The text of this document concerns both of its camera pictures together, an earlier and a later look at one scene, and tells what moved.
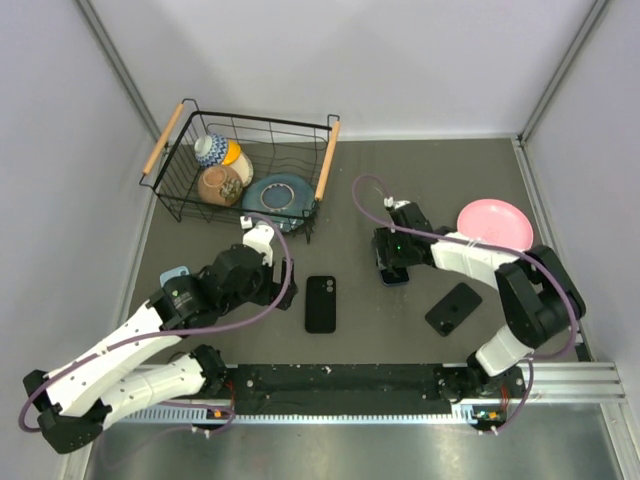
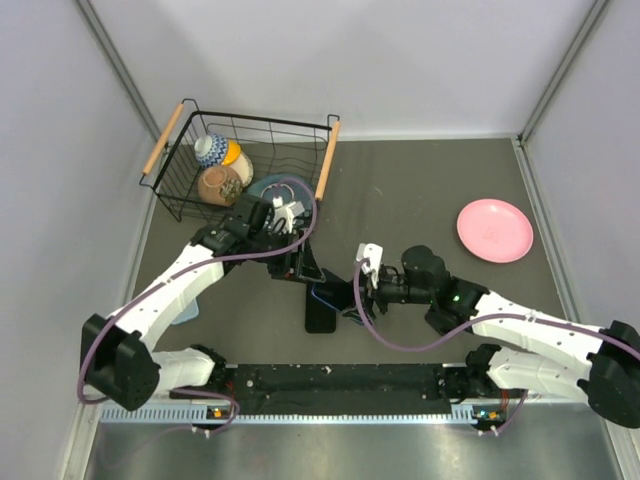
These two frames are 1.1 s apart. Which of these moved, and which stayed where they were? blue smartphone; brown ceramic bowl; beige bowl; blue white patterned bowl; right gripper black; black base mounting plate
Moved: blue smartphone; right gripper black
Stayed: black base mounting plate; blue white patterned bowl; brown ceramic bowl; beige bowl
